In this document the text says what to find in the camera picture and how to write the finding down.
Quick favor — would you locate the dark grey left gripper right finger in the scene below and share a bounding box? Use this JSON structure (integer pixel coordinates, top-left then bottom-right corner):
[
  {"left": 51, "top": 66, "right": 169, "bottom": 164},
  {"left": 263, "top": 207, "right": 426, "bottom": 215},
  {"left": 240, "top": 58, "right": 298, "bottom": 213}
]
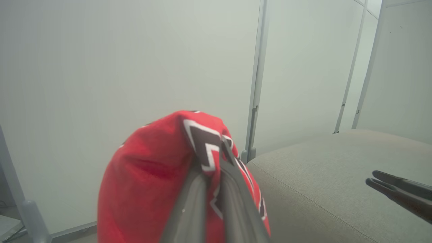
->
[{"left": 219, "top": 137, "right": 271, "bottom": 243}]

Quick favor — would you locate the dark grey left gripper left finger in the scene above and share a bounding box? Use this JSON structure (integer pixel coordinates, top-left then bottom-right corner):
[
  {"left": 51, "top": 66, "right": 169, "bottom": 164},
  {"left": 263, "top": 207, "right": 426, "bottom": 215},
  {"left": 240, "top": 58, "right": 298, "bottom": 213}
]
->
[{"left": 159, "top": 162, "right": 207, "bottom": 243}]

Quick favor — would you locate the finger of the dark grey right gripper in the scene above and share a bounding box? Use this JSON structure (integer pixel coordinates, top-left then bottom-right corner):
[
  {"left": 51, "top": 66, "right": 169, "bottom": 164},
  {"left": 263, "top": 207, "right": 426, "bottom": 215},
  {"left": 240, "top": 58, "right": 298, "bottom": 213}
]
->
[
  {"left": 366, "top": 178, "right": 432, "bottom": 224},
  {"left": 372, "top": 170, "right": 432, "bottom": 200}
]

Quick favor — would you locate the red jersey with white stripes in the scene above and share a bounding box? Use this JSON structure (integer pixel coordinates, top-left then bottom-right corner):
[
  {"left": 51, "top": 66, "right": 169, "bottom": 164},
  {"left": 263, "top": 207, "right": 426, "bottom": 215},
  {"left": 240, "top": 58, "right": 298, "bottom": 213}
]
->
[{"left": 97, "top": 110, "right": 271, "bottom": 243}]

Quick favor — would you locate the short grey partition foot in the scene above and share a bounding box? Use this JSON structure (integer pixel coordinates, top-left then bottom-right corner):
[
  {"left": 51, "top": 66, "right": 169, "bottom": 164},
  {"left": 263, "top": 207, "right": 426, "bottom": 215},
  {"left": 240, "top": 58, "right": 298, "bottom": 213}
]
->
[{"left": 241, "top": 146, "right": 258, "bottom": 164}]

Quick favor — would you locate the grey fabric sofa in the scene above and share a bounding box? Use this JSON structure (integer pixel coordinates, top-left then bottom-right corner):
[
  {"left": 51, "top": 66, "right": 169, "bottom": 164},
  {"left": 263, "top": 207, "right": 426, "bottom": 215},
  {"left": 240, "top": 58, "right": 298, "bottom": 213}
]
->
[{"left": 246, "top": 129, "right": 432, "bottom": 243}]

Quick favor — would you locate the wide white partition panel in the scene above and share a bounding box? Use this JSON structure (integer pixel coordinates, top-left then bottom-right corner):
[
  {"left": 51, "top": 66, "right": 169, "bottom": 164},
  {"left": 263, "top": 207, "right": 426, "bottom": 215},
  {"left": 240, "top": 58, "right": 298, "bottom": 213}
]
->
[{"left": 0, "top": 0, "right": 270, "bottom": 243}]

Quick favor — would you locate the long grey partition foot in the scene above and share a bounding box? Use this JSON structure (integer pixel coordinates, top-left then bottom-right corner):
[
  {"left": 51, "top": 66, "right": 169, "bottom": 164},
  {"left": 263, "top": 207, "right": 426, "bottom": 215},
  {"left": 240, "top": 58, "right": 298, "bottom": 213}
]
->
[{"left": 0, "top": 125, "right": 52, "bottom": 243}]

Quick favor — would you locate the narrow white partition panel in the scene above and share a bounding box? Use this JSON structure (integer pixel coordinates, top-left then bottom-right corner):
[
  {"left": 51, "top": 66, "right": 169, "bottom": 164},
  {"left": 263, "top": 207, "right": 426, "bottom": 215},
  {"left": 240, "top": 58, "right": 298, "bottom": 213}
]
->
[{"left": 255, "top": 0, "right": 369, "bottom": 157}]

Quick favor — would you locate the white rectangular power box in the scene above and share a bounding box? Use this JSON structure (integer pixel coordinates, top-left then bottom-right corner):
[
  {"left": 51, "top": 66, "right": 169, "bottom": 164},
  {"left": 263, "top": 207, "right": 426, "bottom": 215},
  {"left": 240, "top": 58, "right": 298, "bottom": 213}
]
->
[{"left": 0, "top": 214, "right": 23, "bottom": 241}]

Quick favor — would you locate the white partition panel grey frame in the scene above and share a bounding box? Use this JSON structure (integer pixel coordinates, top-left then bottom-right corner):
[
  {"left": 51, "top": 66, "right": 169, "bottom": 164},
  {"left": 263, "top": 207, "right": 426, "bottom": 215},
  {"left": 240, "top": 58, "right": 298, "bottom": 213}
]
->
[{"left": 352, "top": 0, "right": 432, "bottom": 145}]

